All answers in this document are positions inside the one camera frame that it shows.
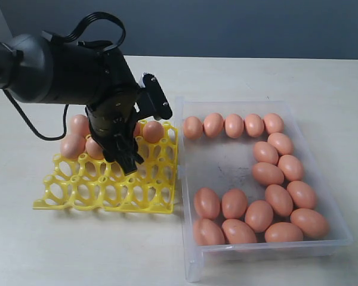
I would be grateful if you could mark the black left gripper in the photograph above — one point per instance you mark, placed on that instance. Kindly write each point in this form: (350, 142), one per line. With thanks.
(112, 121)

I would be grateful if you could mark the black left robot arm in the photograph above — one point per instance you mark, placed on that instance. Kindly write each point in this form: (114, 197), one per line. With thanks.
(36, 70)

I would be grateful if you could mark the yellow plastic egg tray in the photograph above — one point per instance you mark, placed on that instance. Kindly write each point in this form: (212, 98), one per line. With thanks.
(85, 184)

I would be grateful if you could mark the clear plastic container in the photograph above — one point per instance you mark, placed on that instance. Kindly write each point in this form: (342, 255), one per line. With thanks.
(224, 163)

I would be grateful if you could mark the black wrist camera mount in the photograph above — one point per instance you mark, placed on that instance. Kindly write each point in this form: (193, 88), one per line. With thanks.
(152, 100)

